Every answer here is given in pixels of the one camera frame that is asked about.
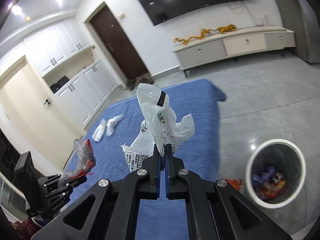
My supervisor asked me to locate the pair of brown shoes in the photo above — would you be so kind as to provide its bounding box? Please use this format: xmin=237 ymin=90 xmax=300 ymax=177
xmin=125 ymin=77 xmax=154 ymax=91

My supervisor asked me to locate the orange snack wrapper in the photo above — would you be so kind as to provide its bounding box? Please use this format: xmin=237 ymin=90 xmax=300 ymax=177
xmin=225 ymin=179 xmax=243 ymax=191

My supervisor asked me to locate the white tv cabinet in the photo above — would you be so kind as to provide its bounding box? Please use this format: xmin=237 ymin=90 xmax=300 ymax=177
xmin=173 ymin=26 xmax=296 ymax=75

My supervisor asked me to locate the grey double door refrigerator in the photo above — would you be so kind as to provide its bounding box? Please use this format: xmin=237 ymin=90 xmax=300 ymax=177
xmin=276 ymin=0 xmax=319 ymax=64

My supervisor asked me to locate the golden dragon ornament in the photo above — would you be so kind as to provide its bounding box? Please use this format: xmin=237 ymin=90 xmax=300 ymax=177
xmin=173 ymin=24 xmax=237 ymax=46

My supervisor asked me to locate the clear red plastic wrapper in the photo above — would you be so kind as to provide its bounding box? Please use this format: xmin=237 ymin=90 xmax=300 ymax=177
xmin=58 ymin=139 xmax=96 ymax=186

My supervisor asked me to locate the white round trash bin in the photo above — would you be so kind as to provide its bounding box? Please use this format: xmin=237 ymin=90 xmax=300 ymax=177
xmin=245 ymin=139 xmax=306 ymax=209

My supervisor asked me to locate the blue shaggy rug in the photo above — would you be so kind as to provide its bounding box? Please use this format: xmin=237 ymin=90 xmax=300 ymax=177
xmin=61 ymin=78 xmax=228 ymax=240

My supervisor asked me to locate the dark brown entrance door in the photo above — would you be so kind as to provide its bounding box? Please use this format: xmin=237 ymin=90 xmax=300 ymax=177
xmin=90 ymin=5 xmax=149 ymax=80

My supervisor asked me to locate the white wall cupboard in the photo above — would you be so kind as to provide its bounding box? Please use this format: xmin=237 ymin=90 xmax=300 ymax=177
xmin=23 ymin=18 xmax=119 ymax=129

